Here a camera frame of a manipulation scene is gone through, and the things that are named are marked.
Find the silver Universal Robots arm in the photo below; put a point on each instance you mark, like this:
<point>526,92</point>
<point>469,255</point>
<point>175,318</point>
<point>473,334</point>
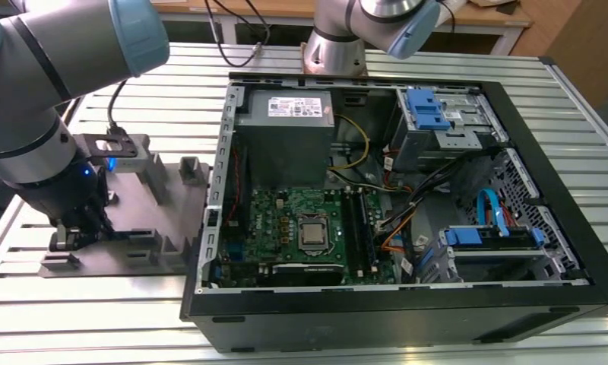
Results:
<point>41,76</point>

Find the grey parts rack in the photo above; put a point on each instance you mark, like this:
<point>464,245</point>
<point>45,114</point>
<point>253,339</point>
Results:
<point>147,213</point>

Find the green Dell motherboard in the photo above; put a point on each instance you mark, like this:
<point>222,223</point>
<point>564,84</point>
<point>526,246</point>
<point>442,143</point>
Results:
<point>274,213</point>

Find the grey power supply unit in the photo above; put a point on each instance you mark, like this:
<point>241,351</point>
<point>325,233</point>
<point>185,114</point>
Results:
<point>285,152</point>

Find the silver CPU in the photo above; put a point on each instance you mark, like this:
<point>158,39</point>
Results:
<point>314,232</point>

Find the black NVIDIA graphics card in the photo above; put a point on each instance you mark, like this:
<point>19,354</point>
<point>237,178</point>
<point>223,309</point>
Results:
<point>310,272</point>

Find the black open PC case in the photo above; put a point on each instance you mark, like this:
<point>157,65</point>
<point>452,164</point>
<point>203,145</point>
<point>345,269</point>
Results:
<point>335,323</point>

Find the blue plastic drive carrier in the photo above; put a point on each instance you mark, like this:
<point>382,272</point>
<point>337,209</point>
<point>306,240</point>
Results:
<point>424,114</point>

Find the grey metal drive cage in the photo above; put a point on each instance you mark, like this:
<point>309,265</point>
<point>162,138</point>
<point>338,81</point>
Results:
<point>457,140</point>

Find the blue disk carrier with disk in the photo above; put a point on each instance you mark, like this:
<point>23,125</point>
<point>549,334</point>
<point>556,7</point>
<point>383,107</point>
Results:
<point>469,235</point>

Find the wooden cabinet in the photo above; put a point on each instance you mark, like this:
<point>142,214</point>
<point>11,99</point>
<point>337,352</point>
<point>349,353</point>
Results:
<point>589,45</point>

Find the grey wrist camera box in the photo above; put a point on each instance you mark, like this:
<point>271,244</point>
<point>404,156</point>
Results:
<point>133,159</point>

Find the wooden desk white frame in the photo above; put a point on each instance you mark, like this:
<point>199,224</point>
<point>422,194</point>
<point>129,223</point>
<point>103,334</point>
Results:
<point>285,16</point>
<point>492,17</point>

